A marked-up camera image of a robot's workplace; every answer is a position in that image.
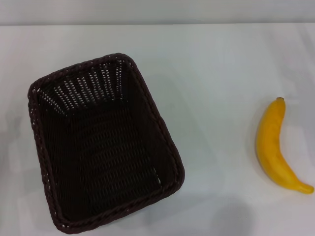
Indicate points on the black woven plastic basket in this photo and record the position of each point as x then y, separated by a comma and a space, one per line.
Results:
103, 152

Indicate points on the yellow banana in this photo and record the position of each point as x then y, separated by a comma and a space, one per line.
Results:
269, 142

